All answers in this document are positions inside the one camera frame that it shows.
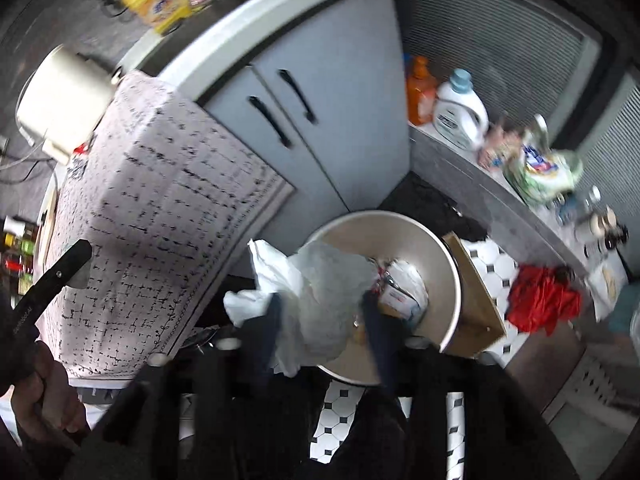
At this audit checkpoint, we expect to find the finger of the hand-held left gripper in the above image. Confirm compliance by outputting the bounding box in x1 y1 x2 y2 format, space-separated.
10 239 93 333

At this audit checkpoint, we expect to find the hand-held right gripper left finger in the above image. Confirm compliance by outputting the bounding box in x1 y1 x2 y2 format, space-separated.
65 294 285 480

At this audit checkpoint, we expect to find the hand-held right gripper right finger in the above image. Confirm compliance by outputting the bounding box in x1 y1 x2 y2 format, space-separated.
359 291 578 480

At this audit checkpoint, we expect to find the white plastic bag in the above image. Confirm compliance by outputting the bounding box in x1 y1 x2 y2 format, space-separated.
223 239 381 378

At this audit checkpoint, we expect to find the cream trash bin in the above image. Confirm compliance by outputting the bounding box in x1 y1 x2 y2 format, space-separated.
300 210 463 387

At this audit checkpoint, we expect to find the person's left hand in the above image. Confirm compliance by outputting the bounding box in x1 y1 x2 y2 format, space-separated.
10 342 92 448

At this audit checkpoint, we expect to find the row of spice bottles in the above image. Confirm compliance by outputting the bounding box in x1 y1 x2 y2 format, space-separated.
0 215 41 296

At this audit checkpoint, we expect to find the wooden cutting board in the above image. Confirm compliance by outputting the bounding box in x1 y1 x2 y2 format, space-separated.
40 190 58 261

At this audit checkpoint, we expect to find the white red printed packet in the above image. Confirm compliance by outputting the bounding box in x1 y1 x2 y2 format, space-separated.
377 259 430 321

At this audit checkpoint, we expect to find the cardboard box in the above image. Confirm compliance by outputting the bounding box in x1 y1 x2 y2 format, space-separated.
440 231 508 358

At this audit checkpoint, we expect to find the white patterned table cloth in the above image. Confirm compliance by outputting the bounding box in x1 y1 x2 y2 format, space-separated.
37 70 296 381

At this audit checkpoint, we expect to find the black cloth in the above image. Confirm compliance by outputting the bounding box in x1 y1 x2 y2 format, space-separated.
380 175 488 243

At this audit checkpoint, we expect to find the red cloth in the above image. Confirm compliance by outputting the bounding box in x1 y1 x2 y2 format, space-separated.
506 264 583 337

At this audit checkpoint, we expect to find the cream electric appliance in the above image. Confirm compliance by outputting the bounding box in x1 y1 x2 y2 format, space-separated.
15 45 123 166

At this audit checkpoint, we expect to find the pink packet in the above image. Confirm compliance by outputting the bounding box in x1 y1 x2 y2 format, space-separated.
477 120 523 171

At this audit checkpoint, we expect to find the green and white bag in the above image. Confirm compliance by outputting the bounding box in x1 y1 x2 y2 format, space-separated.
502 115 585 206

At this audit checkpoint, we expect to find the grey cabinet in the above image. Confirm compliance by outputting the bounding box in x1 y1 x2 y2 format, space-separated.
202 0 413 216

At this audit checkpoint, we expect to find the white detergent bottle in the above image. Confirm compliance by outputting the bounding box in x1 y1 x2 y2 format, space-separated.
432 69 490 151

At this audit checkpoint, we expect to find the orange detergent bottle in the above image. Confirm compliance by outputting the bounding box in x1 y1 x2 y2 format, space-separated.
406 55 441 126

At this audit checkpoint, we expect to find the white charging cable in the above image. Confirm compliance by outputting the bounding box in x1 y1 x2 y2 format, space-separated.
0 152 51 171

